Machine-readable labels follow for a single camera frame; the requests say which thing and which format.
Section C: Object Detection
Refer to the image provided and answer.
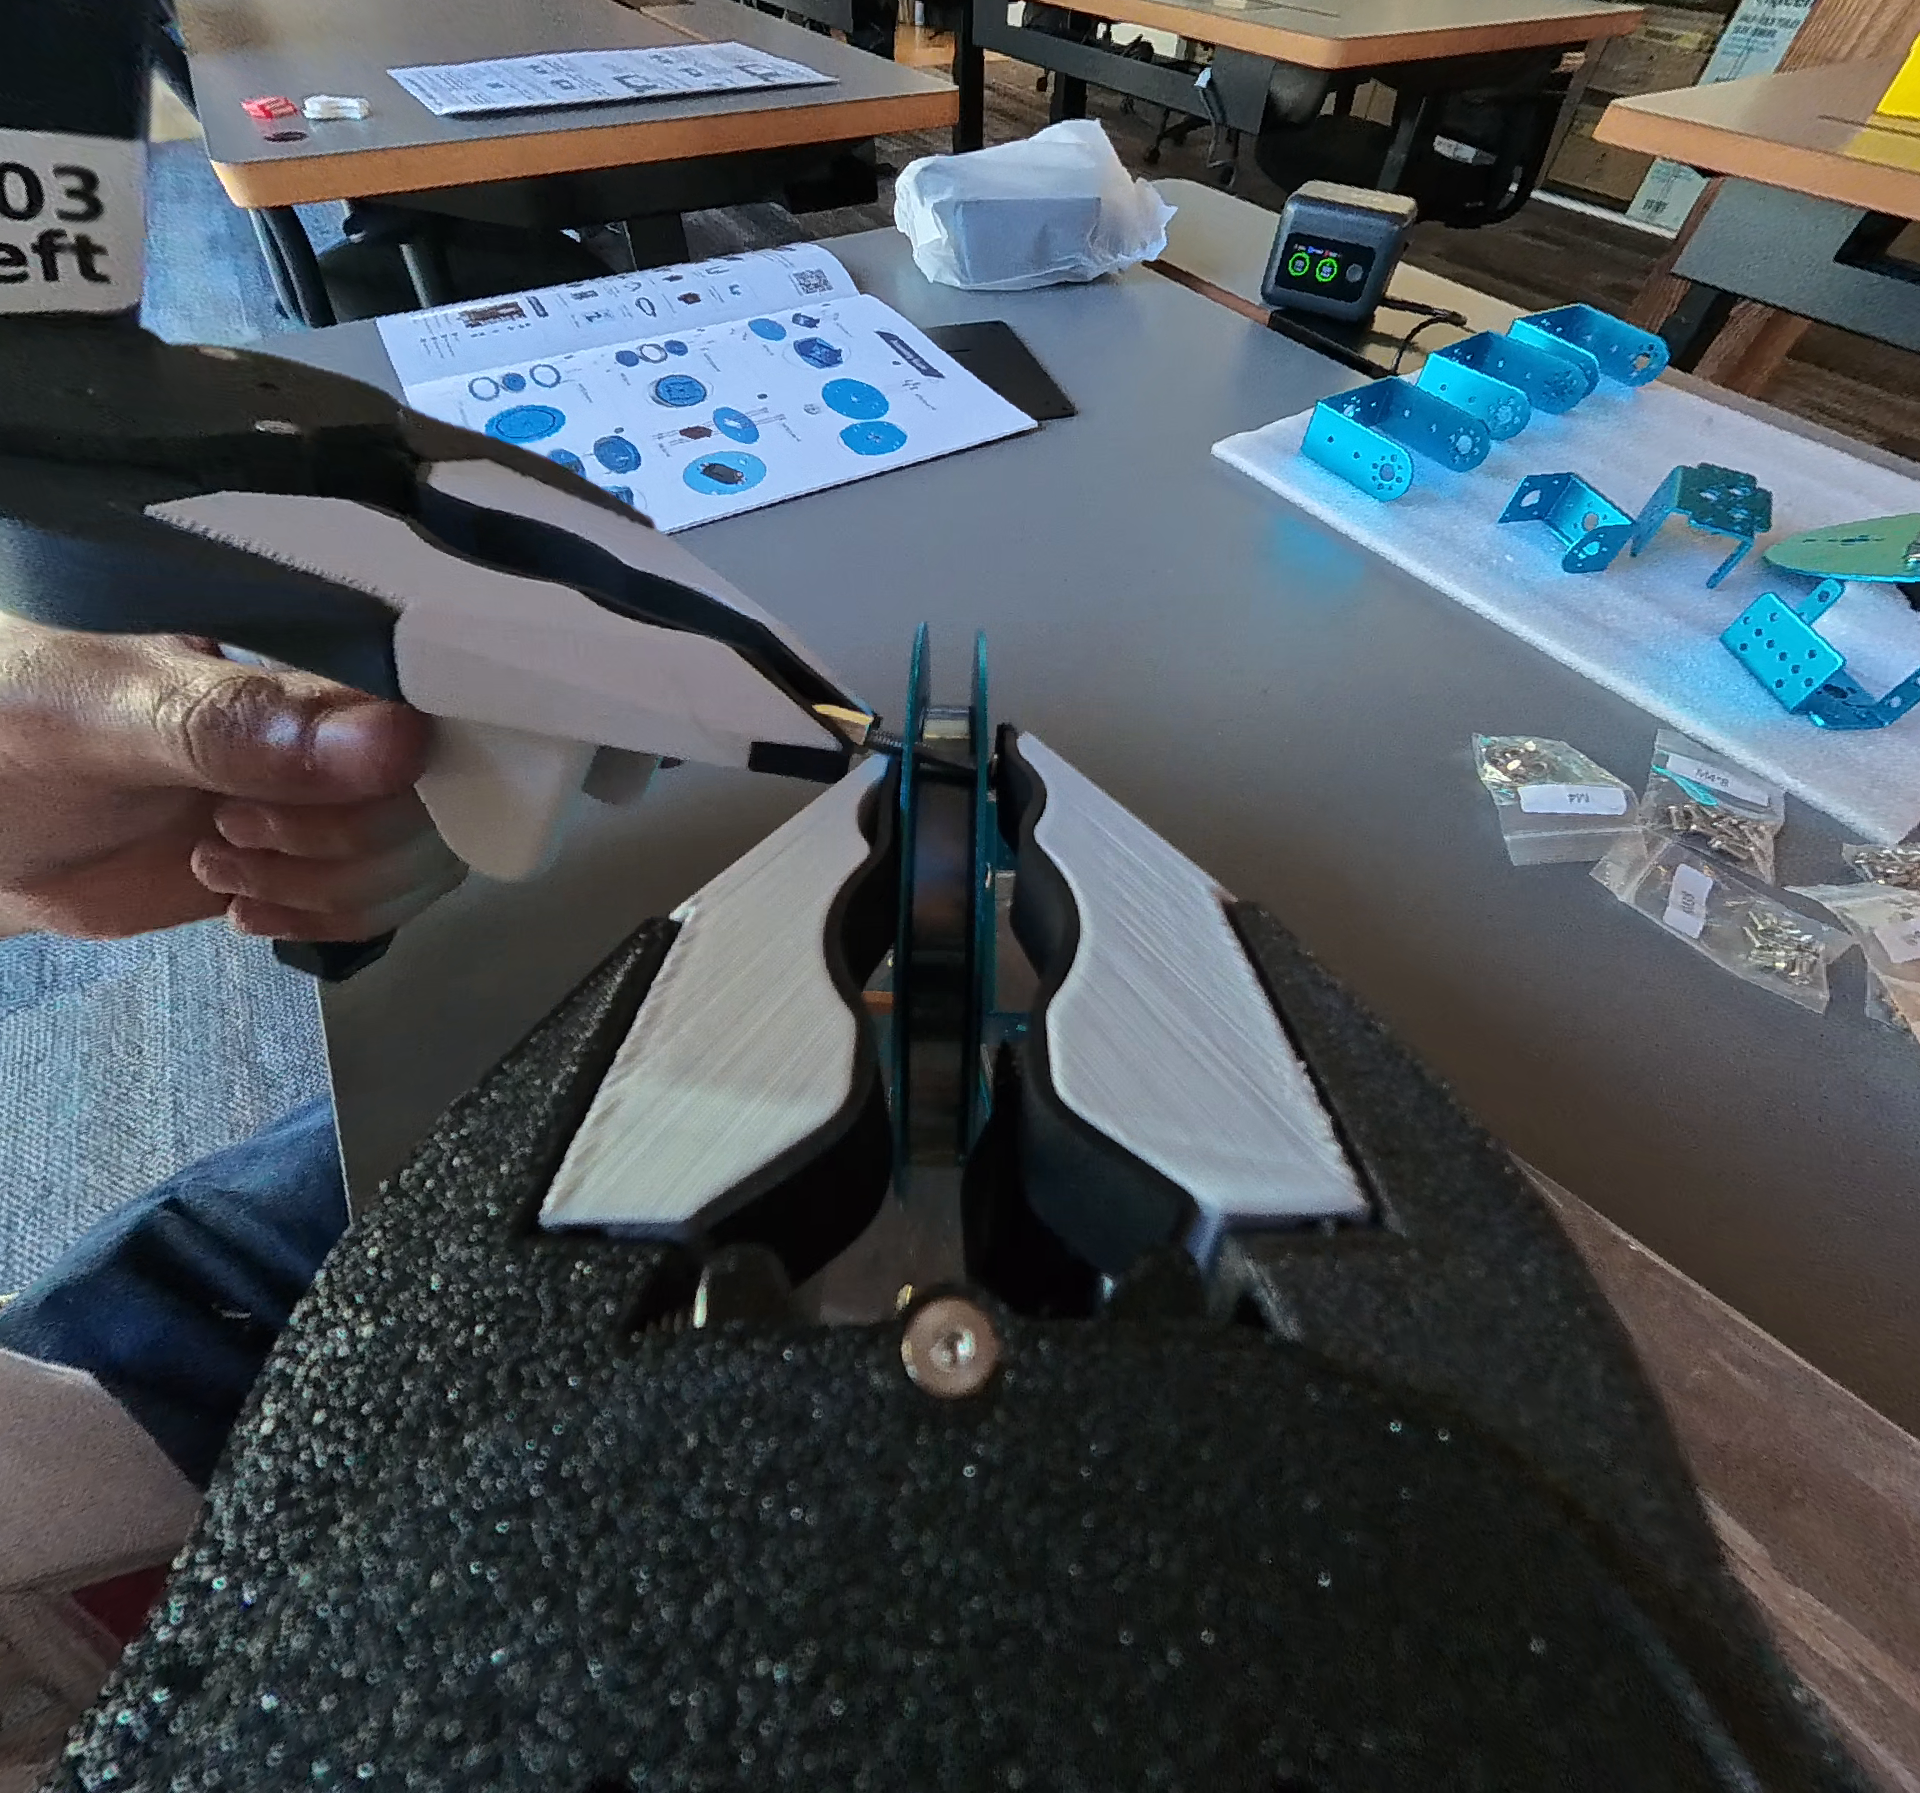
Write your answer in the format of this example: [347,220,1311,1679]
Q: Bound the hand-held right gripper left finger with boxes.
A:
[540,758,902,1285]

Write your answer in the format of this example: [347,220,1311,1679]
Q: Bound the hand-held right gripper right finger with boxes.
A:
[965,728,1370,1289]

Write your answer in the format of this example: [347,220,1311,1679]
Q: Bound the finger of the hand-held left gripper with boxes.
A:
[416,458,880,733]
[145,500,845,782]

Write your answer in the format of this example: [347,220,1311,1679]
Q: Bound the blue round turntable base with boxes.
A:
[891,621,1038,1210]

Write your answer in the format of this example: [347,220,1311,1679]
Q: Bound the person's left hand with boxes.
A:
[0,621,469,947]

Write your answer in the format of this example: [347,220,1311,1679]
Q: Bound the open instruction booklet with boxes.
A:
[373,248,1040,534]

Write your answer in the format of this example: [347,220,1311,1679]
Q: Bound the pile of small screw bags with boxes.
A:
[1471,730,1920,1044]

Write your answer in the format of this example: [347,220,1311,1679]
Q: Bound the black flat plate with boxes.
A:
[921,321,1080,423]

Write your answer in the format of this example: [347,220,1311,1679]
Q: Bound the printed paper sheet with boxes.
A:
[386,43,839,119]

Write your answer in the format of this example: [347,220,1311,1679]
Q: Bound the white wrapped grey bundle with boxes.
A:
[894,120,1176,292]

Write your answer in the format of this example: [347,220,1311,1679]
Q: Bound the white foam sheet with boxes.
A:
[1212,374,1920,843]

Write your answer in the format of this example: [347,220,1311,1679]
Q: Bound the dark device with green display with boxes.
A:
[1260,182,1420,313]

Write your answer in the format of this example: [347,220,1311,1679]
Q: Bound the blue oval metal plate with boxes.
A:
[1761,512,1920,583]

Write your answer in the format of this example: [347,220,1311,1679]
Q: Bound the small blue angle bracket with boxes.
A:
[1499,471,1637,577]

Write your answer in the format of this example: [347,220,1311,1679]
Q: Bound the blue U-shaped servo bracket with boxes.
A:
[1299,374,1493,502]
[1415,331,1600,443]
[1506,303,1671,388]

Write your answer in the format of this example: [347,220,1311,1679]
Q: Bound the wide blue perforated bracket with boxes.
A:
[1720,579,1920,733]

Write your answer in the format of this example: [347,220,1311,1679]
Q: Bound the teal multi-hole metal bracket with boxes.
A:
[1631,463,1775,586]

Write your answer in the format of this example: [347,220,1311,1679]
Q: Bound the black device cable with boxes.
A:
[1355,301,1464,376]

